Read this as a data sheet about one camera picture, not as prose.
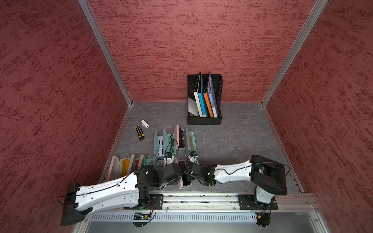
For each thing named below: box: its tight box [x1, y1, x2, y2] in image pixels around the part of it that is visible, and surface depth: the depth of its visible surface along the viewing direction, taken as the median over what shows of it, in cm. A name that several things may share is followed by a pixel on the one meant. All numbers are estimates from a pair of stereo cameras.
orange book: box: [203, 82, 215, 118], surface depth 91 cm
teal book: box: [197, 73, 208, 118], surface depth 92 cm
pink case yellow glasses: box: [106, 154, 136, 182], surface depth 86 cm
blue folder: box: [207, 71, 219, 118], surface depth 95 cm
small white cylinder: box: [140, 119, 150, 129], surface depth 105 cm
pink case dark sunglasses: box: [173, 124, 186, 150], surface depth 95 cm
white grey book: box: [193, 72, 204, 118], surface depth 91 cm
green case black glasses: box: [162, 129, 178, 155], surface depth 99 cm
